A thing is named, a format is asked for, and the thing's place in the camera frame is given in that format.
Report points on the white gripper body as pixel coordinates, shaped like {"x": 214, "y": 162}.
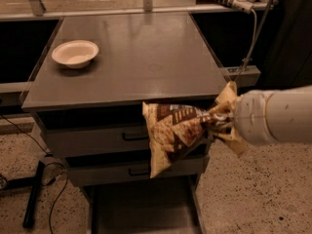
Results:
{"x": 252, "y": 117}

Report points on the brown chip bag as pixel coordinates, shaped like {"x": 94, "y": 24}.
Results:
{"x": 175, "y": 129}

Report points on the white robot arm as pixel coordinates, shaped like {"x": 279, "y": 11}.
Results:
{"x": 269, "y": 117}

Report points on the bottom grey drawer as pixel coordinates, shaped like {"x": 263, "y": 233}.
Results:
{"x": 155, "y": 206}

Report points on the grey drawer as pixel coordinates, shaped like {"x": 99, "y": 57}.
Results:
{"x": 131, "y": 166}
{"x": 155, "y": 206}
{"x": 94, "y": 130}

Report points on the top grey drawer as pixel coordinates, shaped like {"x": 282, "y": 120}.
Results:
{"x": 94, "y": 130}

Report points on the grey drawer cabinet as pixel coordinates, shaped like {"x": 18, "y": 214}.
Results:
{"x": 152, "y": 58}

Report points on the middle grey drawer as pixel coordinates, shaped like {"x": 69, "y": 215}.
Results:
{"x": 131, "y": 166}

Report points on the dark cabinet at right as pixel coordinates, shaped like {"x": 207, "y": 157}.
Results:
{"x": 286, "y": 46}

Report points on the white paper bowl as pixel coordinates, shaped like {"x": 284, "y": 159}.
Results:
{"x": 75, "y": 54}

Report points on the black floor stand bar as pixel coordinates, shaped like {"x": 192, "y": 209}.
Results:
{"x": 34, "y": 182}

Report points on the grey side bracket box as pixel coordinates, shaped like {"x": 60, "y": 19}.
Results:
{"x": 243, "y": 78}

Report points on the grey metal rail frame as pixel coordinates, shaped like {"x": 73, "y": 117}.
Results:
{"x": 97, "y": 7}

